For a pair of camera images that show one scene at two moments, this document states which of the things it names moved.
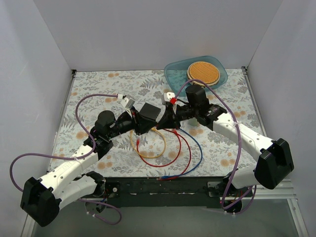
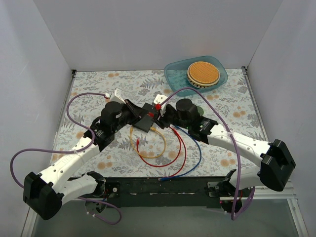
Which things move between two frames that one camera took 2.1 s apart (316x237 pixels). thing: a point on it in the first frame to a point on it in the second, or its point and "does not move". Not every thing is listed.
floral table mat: (158, 132) does not move
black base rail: (176, 192) does not move
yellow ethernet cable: (154, 129) does not move
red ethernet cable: (189, 162) to (151, 114)
